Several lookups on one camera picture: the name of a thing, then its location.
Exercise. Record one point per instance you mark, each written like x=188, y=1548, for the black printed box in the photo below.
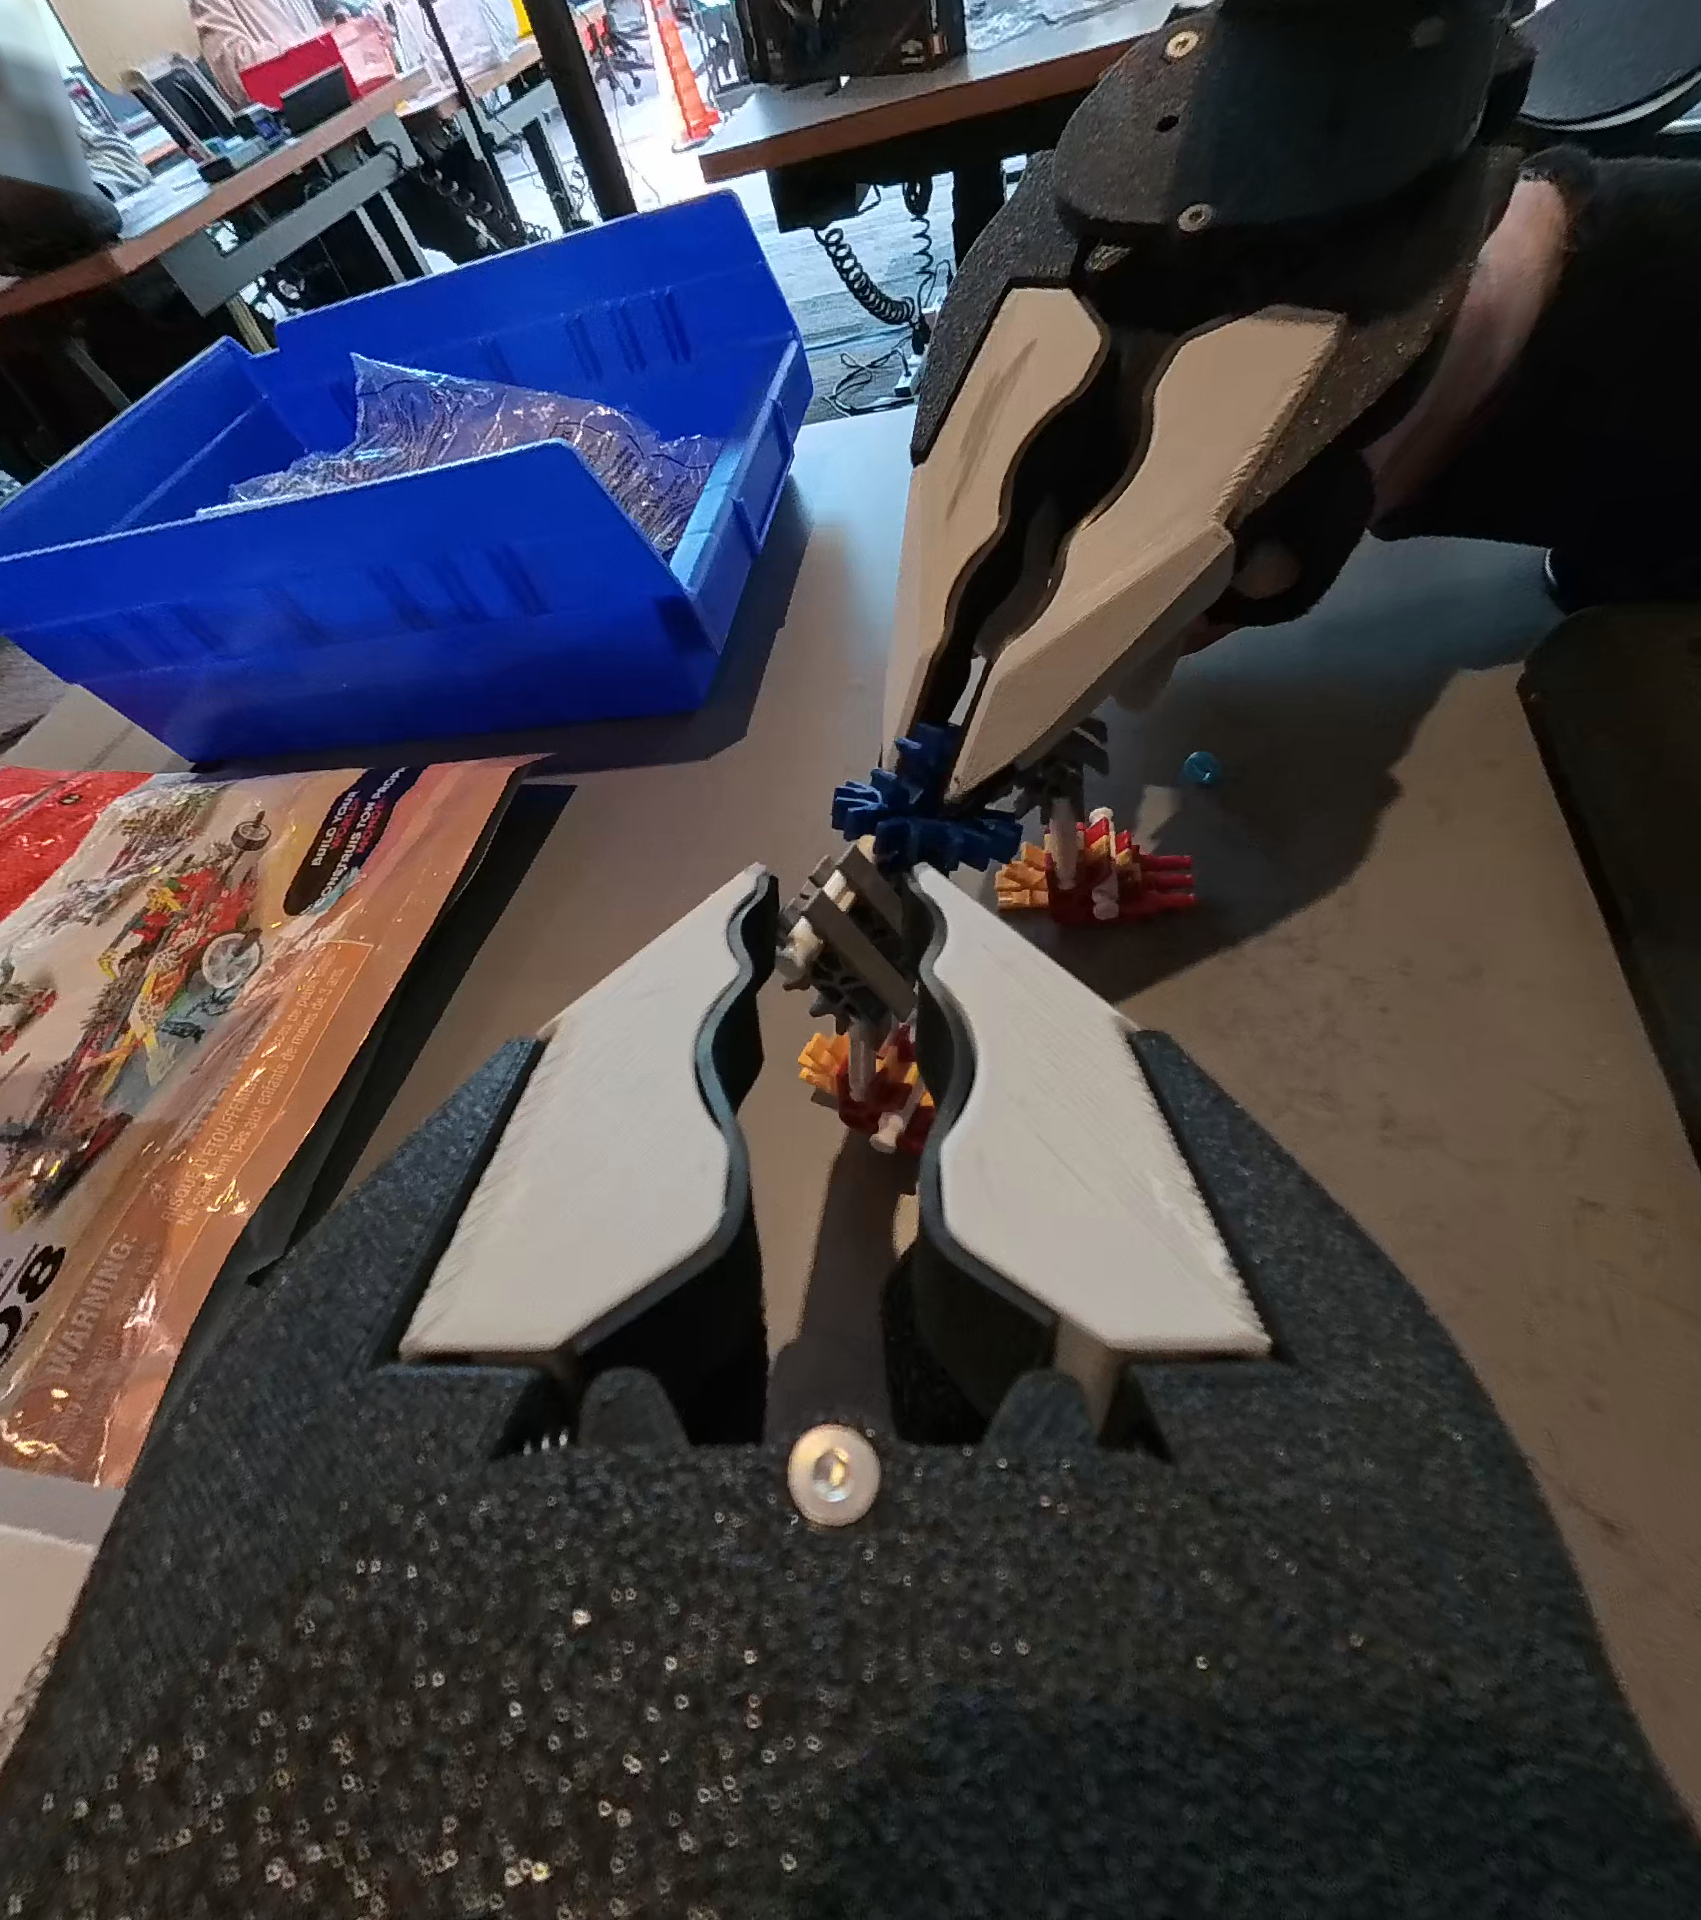
x=850, y=33

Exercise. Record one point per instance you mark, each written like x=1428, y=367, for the red box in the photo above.
x=318, y=68

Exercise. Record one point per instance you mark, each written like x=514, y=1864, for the dark round bag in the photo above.
x=25, y=224

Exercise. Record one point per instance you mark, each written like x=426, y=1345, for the blue plastic bin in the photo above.
x=341, y=661

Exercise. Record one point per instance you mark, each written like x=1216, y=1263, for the printed toy set bag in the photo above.
x=160, y=1080

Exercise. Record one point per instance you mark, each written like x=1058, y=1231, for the blue snowflake toy connector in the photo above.
x=910, y=818

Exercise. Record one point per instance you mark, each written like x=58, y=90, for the person's right hand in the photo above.
x=1480, y=314

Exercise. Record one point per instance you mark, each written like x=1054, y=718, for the person's right forearm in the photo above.
x=1689, y=374

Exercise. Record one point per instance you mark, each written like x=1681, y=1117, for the wooden desk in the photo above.
x=940, y=129

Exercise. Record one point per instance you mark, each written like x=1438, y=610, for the long wooden table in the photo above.
x=234, y=181

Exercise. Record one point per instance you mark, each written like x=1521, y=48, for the grey and red toy model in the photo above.
x=838, y=938

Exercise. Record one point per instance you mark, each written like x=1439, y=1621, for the black steel column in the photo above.
x=577, y=90

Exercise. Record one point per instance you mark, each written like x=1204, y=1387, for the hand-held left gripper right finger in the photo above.
x=1090, y=1201

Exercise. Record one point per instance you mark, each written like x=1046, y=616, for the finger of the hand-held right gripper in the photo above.
x=962, y=480
x=1151, y=584

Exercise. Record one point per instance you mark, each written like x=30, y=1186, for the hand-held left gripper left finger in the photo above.
x=594, y=1185

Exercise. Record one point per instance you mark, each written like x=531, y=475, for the black perforated board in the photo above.
x=1689, y=930

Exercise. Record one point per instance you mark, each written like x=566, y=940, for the clear plastic bag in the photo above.
x=521, y=435

